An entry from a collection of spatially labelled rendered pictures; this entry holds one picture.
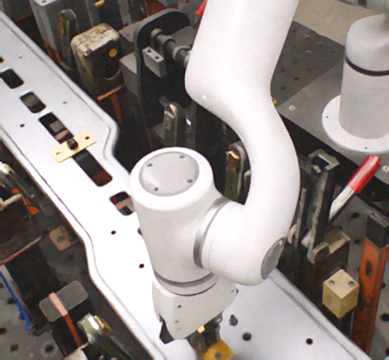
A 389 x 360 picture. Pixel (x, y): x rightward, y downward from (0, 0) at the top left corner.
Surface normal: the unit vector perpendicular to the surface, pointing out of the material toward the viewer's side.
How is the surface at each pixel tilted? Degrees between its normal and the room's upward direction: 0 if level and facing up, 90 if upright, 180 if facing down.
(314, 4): 0
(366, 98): 91
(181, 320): 90
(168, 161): 2
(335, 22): 0
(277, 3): 64
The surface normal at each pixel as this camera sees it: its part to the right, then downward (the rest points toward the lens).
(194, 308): 0.53, 0.59
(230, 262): -0.44, 0.33
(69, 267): -0.11, -0.67
